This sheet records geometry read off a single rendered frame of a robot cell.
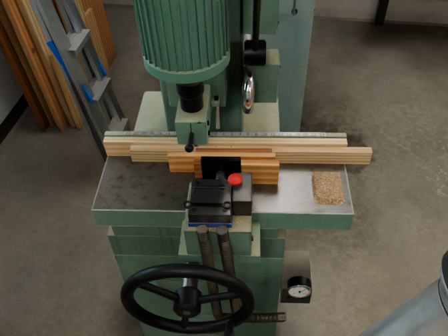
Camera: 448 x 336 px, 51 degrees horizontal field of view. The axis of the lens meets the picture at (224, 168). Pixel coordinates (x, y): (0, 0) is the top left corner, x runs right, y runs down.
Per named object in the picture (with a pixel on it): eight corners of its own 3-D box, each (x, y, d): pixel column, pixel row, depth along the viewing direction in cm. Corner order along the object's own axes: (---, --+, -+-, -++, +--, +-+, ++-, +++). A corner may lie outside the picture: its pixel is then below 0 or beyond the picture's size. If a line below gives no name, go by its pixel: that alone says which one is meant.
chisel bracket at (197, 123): (178, 149, 107) (174, 122, 101) (184, 110, 117) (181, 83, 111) (210, 150, 107) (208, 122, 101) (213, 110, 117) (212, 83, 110)
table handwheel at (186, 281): (94, 315, 101) (165, 261, 84) (113, 238, 115) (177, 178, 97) (202, 351, 113) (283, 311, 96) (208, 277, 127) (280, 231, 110)
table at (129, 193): (85, 260, 105) (78, 245, 100) (113, 162, 126) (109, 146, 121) (357, 266, 102) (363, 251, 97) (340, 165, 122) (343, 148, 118)
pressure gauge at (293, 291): (285, 301, 121) (287, 285, 115) (285, 288, 124) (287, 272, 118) (310, 301, 121) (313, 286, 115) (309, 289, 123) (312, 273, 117)
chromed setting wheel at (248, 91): (242, 125, 117) (241, 84, 108) (243, 93, 125) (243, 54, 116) (254, 125, 116) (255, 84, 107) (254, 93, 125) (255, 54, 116)
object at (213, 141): (107, 156, 119) (102, 141, 115) (108, 150, 120) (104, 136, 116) (344, 158, 116) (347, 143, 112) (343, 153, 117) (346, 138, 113)
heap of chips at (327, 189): (314, 204, 106) (315, 199, 105) (310, 172, 113) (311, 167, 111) (345, 205, 106) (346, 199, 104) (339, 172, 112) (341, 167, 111)
